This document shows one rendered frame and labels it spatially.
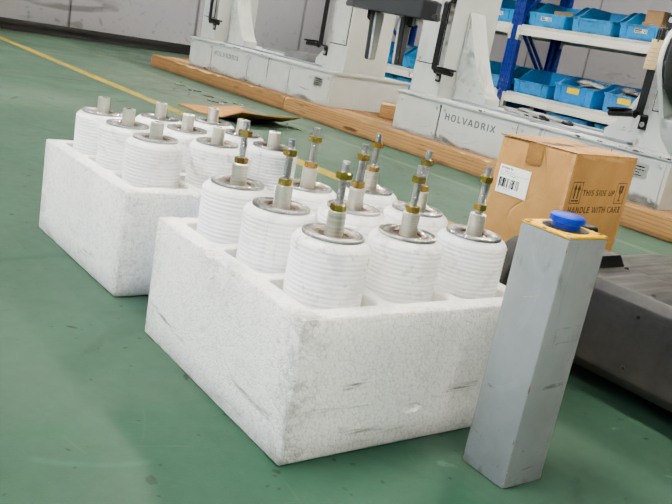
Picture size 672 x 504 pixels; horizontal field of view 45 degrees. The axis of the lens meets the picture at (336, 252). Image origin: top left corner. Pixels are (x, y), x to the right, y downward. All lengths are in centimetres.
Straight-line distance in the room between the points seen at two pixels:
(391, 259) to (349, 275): 8
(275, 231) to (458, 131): 267
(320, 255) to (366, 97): 361
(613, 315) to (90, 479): 79
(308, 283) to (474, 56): 299
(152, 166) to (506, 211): 110
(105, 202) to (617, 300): 83
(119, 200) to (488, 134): 239
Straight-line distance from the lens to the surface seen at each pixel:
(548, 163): 210
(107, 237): 138
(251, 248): 101
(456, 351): 104
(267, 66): 484
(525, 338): 95
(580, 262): 93
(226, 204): 109
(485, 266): 107
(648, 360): 127
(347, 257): 91
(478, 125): 355
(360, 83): 444
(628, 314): 128
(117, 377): 110
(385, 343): 95
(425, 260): 99
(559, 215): 93
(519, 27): 690
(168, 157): 136
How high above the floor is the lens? 48
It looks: 15 degrees down
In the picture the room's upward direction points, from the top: 11 degrees clockwise
